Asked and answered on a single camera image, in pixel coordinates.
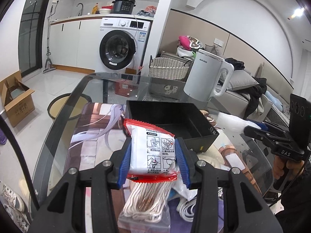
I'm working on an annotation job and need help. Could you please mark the white charging cable bundle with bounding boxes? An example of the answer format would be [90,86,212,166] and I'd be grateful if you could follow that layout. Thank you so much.
[176,186,224,223]

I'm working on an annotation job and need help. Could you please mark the red white snack packet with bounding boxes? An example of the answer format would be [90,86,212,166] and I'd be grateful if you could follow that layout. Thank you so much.
[124,118,178,183]

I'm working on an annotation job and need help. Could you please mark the white copper-tipped cords bag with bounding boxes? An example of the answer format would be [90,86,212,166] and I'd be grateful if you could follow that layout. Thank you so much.
[119,182,172,223]

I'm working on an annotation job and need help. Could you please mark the bubble wrap piece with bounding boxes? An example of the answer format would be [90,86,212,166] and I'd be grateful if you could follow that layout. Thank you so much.
[216,112,261,134]

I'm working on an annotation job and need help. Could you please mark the person's right hand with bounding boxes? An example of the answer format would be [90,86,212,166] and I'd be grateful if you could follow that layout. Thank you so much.
[273,156,304,181]

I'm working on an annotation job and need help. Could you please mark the black clothes on sofa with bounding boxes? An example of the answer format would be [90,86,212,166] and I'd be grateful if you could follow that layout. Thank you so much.
[225,58,267,119]

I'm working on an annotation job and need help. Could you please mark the grey sofa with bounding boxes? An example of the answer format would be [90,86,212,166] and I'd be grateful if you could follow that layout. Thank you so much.
[216,70,294,121]

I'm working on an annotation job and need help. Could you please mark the grey cushion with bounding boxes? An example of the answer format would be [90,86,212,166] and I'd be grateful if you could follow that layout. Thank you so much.
[227,70,259,91]

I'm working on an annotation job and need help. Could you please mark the black open cardboard box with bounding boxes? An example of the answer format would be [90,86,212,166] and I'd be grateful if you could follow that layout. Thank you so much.
[125,100,219,153]

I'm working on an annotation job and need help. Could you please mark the white electric kettle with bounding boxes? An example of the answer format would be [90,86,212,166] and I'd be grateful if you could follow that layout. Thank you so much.
[183,49,234,102]

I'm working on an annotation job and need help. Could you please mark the red box under table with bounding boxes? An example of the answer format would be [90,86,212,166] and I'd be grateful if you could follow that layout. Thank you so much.
[114,74,138,97]

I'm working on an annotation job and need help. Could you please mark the round floor mat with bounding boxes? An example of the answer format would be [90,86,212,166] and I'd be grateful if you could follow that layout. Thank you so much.
[47,92,93,121]

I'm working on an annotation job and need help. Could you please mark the white wicker basket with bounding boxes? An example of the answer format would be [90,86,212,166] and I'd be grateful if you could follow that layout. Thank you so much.
[149,56,191,80]

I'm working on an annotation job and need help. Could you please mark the pile of colourful clothes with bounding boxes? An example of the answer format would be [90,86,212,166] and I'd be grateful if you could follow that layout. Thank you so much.
[176,35,204,60]

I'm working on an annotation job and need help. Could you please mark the brown cardboard box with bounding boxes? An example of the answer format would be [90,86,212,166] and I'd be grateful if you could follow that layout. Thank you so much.
[1,70,35,127]

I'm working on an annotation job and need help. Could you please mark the mop with stand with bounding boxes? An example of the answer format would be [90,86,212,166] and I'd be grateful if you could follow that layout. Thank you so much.
[43,5,56,74]

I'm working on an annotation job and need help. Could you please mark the white front-load washing machine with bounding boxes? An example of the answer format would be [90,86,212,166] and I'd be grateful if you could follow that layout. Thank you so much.
[98,17,152,74]

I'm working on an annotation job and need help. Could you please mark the white kitchen base cabinets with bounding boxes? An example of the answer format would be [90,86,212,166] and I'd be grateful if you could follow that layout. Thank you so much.
[50,19,101,70]

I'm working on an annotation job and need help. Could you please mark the black framed glass door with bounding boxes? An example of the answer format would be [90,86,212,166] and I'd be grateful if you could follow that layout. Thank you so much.
[18,0,49,77]

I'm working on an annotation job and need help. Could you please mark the kitchen faucet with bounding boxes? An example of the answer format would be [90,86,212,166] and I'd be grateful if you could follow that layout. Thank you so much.
[76,3,84,16]

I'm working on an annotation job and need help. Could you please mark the yellow bottle on counter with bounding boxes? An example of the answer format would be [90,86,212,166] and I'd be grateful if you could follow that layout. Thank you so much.
[92,3,99,15]

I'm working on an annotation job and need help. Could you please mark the black pressure cooker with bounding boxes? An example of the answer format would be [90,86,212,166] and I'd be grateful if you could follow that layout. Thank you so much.
[111,0,135,14]

